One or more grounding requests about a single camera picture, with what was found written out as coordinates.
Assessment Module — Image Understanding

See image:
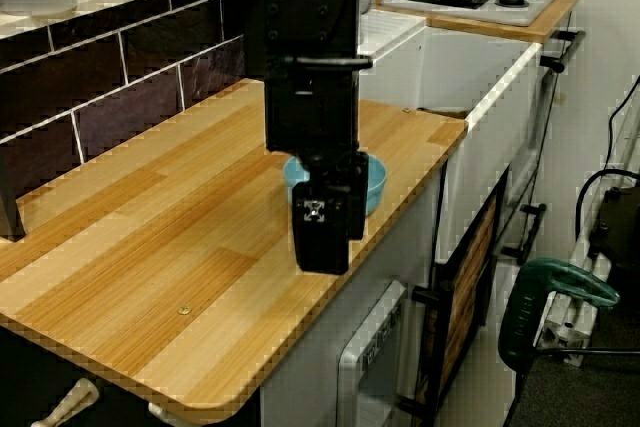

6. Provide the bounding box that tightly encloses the black towel bar handle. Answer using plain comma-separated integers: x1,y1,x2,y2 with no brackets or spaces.
538,29,587,74

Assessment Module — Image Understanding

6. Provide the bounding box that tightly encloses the dark grey upright post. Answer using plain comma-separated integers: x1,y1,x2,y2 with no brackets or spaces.
0,146,27,242

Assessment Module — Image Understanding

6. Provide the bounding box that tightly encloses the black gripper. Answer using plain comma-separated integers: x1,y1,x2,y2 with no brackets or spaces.
292,149,370,276

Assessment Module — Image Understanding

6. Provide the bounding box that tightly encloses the wood panel oven door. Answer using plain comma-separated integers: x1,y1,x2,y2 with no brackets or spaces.
424,166,512,418

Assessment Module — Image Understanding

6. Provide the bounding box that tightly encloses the white toy kitchen cabinet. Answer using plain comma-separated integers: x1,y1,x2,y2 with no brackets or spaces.
257,21,576,427

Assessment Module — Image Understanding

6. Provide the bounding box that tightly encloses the blue ceramic bowl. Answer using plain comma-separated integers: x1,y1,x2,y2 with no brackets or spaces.
282,154,388,217

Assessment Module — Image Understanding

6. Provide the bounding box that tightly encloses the black electronics box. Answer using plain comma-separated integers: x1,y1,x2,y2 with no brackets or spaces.
588,185,640,269

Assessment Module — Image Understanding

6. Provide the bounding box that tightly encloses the black cable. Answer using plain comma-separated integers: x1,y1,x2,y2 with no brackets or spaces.
602,75,640,173
573,166,640,248

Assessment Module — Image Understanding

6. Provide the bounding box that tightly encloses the black oven door handle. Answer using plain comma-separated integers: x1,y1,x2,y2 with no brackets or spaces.
501,203,549,262

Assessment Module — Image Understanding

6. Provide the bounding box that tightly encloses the green power tool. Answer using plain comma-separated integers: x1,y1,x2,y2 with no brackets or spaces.
498,256,622,369

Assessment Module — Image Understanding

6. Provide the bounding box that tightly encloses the black drawer handle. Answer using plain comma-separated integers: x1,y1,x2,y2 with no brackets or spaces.
411,281,457,307

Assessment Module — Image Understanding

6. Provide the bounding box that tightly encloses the white toy sink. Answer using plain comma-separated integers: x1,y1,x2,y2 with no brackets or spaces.
357,9,544,268

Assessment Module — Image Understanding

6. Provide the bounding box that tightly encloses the grey dispenser panel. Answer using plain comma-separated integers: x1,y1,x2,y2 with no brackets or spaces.
337,279,409,427

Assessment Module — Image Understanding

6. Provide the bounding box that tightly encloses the silver aluminium extrusion rail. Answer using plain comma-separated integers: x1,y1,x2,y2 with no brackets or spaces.
538,241,617,369

